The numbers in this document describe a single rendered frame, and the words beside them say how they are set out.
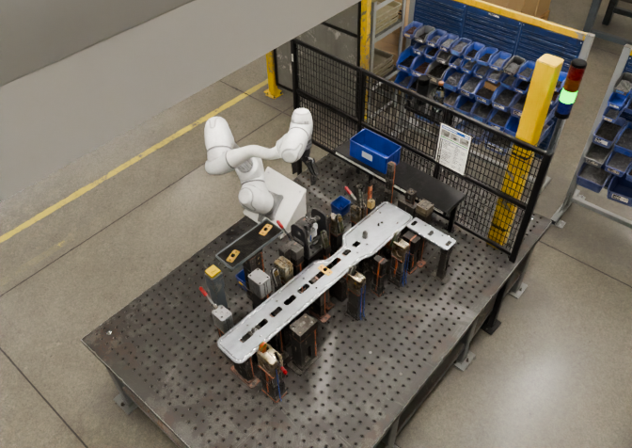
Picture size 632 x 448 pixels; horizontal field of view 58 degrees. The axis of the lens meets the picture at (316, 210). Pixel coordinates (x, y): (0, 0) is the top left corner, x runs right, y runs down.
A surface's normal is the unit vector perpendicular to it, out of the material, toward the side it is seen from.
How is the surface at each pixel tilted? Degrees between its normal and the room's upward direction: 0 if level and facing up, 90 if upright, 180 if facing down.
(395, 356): 0
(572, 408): 0
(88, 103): 90
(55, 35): 90
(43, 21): 90
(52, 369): 0
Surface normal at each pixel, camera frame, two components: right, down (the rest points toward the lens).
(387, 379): -0.02, -0.71
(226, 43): 0.76, 0.45
